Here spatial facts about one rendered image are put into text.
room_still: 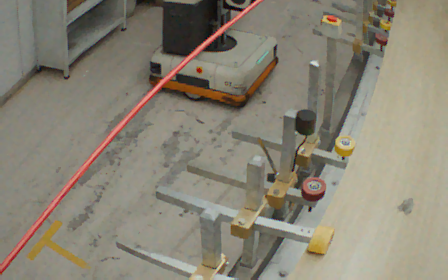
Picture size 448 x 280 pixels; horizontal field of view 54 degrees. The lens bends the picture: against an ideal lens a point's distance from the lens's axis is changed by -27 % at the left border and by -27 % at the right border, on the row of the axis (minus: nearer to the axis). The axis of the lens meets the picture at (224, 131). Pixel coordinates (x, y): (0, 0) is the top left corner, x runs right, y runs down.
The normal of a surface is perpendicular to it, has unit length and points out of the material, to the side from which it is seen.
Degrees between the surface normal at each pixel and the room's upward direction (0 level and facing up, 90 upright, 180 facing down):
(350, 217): 0
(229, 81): 90
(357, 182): 0
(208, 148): 0
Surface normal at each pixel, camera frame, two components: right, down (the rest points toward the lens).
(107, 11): -0.43, 0.53
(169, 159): 0.00, -0.81
